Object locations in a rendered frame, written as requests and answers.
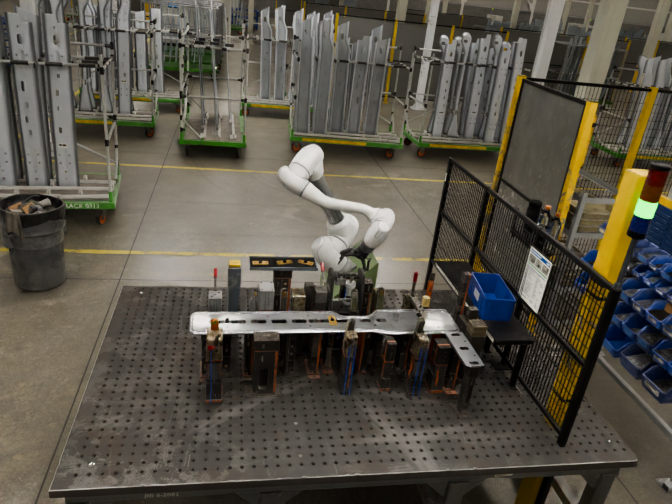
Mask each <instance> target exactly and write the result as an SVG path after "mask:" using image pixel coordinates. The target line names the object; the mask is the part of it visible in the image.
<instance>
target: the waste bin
mask: <svg viewBox="0 0 672 504"><path fill-rule="evenodd" d="M65 209H66V204H65V202H64V201H63V200H61V199H59V198H57V197H54V196H50V195H44V194H35V193H23V194H15V195H11V196H7V197H5V198H2V199H1V200H0V221H1V228H0V232H1V237H2V241H3V246H4V247H5V248H7V249H9V252H10V257H11V262H12V266H13V271H14V276H15V280H16V284H17V285H18V286H19V287H20V288H22V289H24V290H29V291H43V290H48V289H52V288H55V287H57V286H59V285H60V284H62V283H63V282H64V281H65V278H66V272H65V256H64V234H67V231H66V229H67V227H66V214H65Z"/></svg>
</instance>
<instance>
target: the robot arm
mask: <svg viewBox="0 0 672 504"><path fill-rule="evenodd" d="M323 158H324V153H323V151H322V149H321V148H320V147H319V146H317V145H315V144H311V145H307V146H306V147H304V148H303V149H301V150H300V151H299V153H298V154H297V155H296V156H295V157H294V159H293V160H292V162H291V164H290V165H289V166H282V167H281V168H280V169H279V171H278V173H277V176H276V177H277V179H278V180H279V182H280V183H281V184H282V185H283V186H284V187H285V188H286V189H288V190H289V191H291V192H292V193H294V194H296V195H298V196H300V197H301V198H304V199H306V200H309V201H311V202H313V203H315V204H317V205H320V206H321V208H322V210H323V212H324V214H325V216H326V218H327V219H328V220H327V223H326V225H327V232H328V235H327V237H326V236H322V237H319V238H318V239H316V240H315V241H314V242H313V244H312V248H311V251H312V254H313V256H314V257H315V260H316V261H317V262H318V264H319V265H320V263H321V262H323V263H324V270H325V271H326V272H327V273H328V270H329V267H332V268H333V270H334V271H343V272H352V271H353V270H354V269H356V268H357V265H356V264H354V263H353V262H352V261H351V260H350V258H349V257H348V256H355V257H356V258H358V259H359V260H361V262H362V265H363V267H362V268H363V270H364V272H365V271H367V272H368V271H369V268H370V261H371V257H368V255H369V253H372V252H373V251H374V250H375V249H376V247H377V246H379V245H380V244H381V243H382V242H383V241H384V240H385V239H386V237H387V236H388V234H389V231H390V229H391V228H392V226H393V223H394V220H395V215H394V212H393V211H392V210H391V209H389V208H383V209H380V208H372V207H369V206H367V205H364V204H361V203H356V202H350V201H344V200H338V199H335V198H334V196H333V193H332V191H331V189H330V187H329V185H328V183H327V181H326V179H325V177H324V175H323V171H324V169H323ZM341 210H342V211H350V212H358V213H361V214H363V215H365V216H366V217H367V218H368V220H369V223H370V224H371V227H370V228H369V229H368V231H367V233H366V235H365V237H364V238H363V239H362V241H361V242H360V245H359V246H358V248H356V249H355V248H353V247H354V246H351V247H350V248H348V247H349V246H350V244H351V243H352V241H353V240H354V238H355V236H356V234H357V232H358V227H359V223H358V221H357V219H356V218H355V217H354V216H353V215H351V214H346V213H343V212H341ZM350 251H353V252H350ZM366 258H367V261H368V262H367V268H366V263H365V259H366ZM320 266H321V265H320Z"/></svg>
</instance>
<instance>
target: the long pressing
mask: <svg viewBox="0 0 672 504"><path fill-rule="evenodd" d="M395 312H398V313H399V321H397V322H395V321H393V320H392V319H393V314H394V313H395ZM429 313H431V314H429ZM416 314H417V311H416V310H415V309H378V310H375V311H374V312H372V313H371V314H370V315H367V316H343V315H340V314H338V313H335V312H333V311H241V312H194V313H193V314H192V315H191V317H190V326H189V332H190V333H191V334H193V335H207V328H208V327H211V324H210V321H211V319H213V318H217V319H218V320H219V321H224V324H219V327H222V328H223V335H230V334H253V332H255V331H279V334H294V333H344V331H345V328H346V325H347V322H337V325H330V323H329V322H328V323H310V322H309V320H328V317H327V316H335V319H336V320H348V319H349V318H354V319H355V327H354V328H355V330H356V333H358V332H375V333H380V334H384V335H413V333H414V330H415V327H416V324H417V321H418V320H417V319H418V316H417V315H416ZM421 314H422V316H421V317H423V318H424V319H425V321H426V323H425V326H424V329H423V330H424V332H425V333H426V334H445V332H460V329H459V327H458V326H457V324H456V323H455V321H454V320H453V318H452V317H451V316H450V314H449V313H448V312H447V311H446V310H444V309H424V313H422V311H421ZM267 316H269V317H267ZM227 317H228V318H229V321H230V323H225V318H227ZM421 317H419V318H421ZM361 319H369V320H370V321H371V322H361V321H360V320H361ZM377 319H385V320H386V322H378V321H377ZM258 320H265V321H266V323H252V322H251V321H258ZM273 320H286V323H272V321H273ZM292 320H306V323H293V322H292ZM231 321H245V323H242V324H232V323H231ZM375 325H376V326H375ZM438 326H439V327H438Z"/></svg>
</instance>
